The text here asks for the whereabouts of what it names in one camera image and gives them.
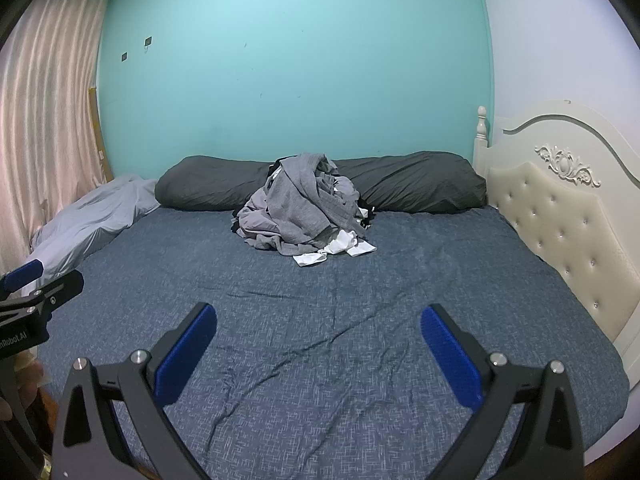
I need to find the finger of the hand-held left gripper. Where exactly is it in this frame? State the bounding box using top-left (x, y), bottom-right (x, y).
top-left (0, 259), bottom-right (45, 293)
top-left (27, 269), bottom-right (85, 321)

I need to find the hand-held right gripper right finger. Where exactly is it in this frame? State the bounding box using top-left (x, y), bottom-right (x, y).
top-left (420, 304), bottom-right (586, 480)

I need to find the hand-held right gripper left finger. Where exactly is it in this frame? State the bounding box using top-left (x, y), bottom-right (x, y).
top-left (52, 302), bottom-right (218, 480)

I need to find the grey knit sweater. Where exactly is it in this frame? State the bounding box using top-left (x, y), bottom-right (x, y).
top-left (265, 152), bottom-right (371, 256)

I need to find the person's left hand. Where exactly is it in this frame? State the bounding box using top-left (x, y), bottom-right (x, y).
top-left (0, 355), bottom-right (46, 423)

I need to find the light grey-blue blanket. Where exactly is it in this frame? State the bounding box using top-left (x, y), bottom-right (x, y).
top-left (29, 174), bottom-right (162, 281)

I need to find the bed with blue patterned sheet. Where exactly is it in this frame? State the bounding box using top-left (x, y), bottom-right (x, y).
top-left (30, 205), bottom-right (631, 480)

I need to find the lilac grey garment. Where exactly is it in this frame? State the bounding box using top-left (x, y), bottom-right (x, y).
top-left (235, 187), bottom-right (286, 251)

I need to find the pink curtain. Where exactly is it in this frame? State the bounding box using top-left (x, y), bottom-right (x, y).
top-left (0, 0), bottom-right (117, 276)

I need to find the wooden board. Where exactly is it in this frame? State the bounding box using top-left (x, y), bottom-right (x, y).
top-left (88, 86), bottom-right (115, 183)

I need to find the cream tufted headboard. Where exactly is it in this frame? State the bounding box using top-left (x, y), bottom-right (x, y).
top-left (472, 100), bottom-right (640, 391)

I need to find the dark grey long pillow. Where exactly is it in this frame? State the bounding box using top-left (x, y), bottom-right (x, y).
top-left (154, 150), bottom-right (488, 216)

